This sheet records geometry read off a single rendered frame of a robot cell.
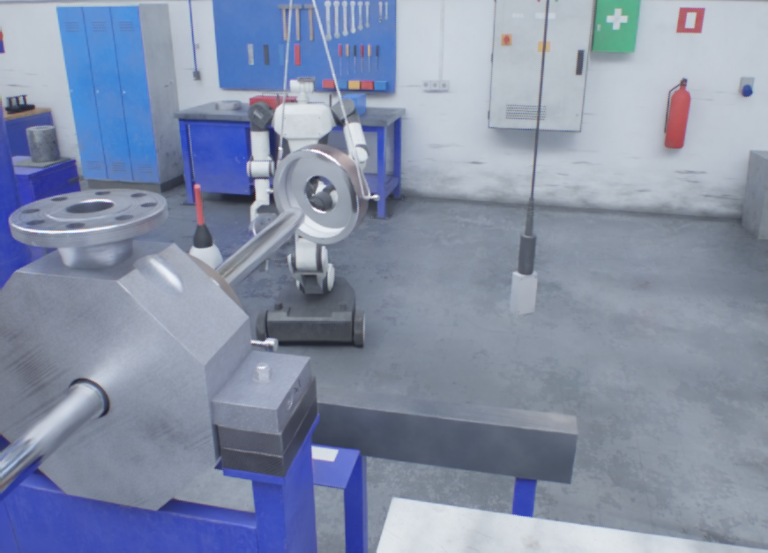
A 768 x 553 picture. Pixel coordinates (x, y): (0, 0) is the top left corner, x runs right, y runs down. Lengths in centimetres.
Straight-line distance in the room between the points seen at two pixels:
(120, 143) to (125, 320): 590
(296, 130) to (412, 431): 198
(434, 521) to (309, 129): 229
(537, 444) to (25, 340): 107
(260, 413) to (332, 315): 238
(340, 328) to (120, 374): 238
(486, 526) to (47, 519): 92
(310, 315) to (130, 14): 401
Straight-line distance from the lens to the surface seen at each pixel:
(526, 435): 153
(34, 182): 486
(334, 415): 158
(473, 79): 616
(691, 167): 637
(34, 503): 161
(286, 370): 124
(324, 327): 351
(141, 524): 148
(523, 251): 187
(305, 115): 320
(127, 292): 114
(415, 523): 126
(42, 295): 125
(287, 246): 264
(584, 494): 274
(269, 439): 117
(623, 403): 332
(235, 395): 118
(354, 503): 175
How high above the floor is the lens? 174
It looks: 22 degrees down
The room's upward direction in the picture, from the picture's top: straight up
